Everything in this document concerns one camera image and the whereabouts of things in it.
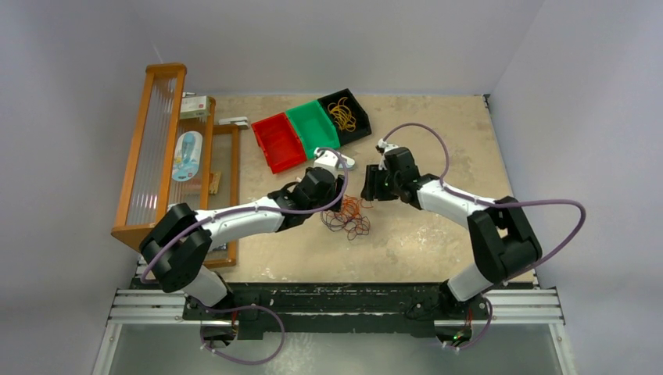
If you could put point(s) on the blue packaged item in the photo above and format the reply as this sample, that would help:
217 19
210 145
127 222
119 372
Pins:
187 156

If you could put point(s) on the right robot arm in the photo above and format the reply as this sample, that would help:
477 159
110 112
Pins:
503 242

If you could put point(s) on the small white red box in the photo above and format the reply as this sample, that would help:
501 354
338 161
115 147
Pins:
193 107

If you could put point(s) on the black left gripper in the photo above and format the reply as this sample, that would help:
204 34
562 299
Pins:
335 191

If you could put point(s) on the black plastic bin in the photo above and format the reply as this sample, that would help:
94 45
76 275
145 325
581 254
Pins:
350 119

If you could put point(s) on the white stapler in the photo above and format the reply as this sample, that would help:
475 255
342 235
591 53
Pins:
347 163

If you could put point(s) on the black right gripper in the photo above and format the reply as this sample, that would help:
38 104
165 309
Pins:
372 190

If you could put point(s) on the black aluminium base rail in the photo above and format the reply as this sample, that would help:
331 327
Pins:
359 308

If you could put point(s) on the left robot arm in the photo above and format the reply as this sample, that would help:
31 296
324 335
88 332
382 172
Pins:
176 248

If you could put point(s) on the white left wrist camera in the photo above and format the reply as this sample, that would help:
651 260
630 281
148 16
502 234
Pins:
327 160

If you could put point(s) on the green plastic bin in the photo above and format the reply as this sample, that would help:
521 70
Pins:
313 127

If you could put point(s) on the red plastic bin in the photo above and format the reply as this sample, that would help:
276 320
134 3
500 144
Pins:
280 144

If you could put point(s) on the wooden rack frame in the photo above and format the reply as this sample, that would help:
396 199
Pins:
148 188

